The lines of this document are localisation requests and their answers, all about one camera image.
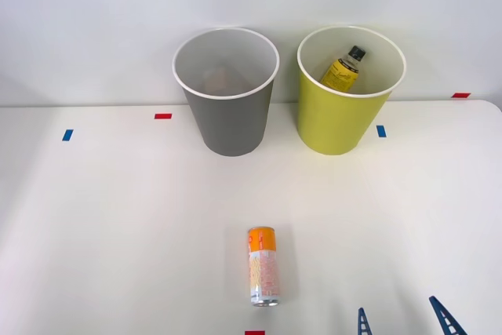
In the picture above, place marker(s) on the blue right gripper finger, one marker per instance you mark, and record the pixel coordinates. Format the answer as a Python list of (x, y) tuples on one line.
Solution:
[(363, 323), (447, 318)]

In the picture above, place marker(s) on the orange and white drink can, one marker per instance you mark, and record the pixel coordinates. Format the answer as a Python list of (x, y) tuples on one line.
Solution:
[(263, 268)]

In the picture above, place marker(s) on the yellow-green plastic waste bin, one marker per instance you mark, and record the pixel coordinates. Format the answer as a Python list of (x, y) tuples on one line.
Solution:
[(333, 119)]

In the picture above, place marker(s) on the grey plastic waste bin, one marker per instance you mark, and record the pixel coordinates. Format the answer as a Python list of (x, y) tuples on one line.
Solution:
[(231, 123)]

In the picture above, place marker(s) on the yellow bottle with black cap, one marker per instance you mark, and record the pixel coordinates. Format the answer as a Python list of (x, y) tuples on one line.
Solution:
[(340, 73)]

